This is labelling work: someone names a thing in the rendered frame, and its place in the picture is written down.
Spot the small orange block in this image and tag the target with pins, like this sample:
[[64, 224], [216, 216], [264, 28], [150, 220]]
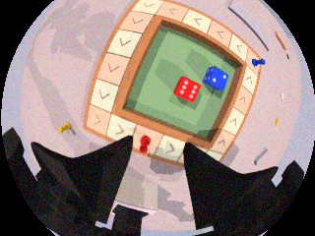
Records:
[[281, 40]]

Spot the red die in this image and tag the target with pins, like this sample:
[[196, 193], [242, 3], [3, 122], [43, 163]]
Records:
[[187, 88]]

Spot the red pawn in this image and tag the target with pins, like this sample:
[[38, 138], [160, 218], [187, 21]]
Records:
[[145, 142]]

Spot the blue die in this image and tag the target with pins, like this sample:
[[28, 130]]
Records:
[[215, 78]]

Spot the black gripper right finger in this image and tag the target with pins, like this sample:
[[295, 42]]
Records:
[[214, 188]]

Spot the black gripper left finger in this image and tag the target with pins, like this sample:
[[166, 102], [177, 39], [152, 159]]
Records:
[[94, 177]]

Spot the blue pawn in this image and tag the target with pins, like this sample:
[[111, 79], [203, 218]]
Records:
[[258, 61]]

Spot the yellow game pawn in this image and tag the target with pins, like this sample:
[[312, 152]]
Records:
[[66, 126]]

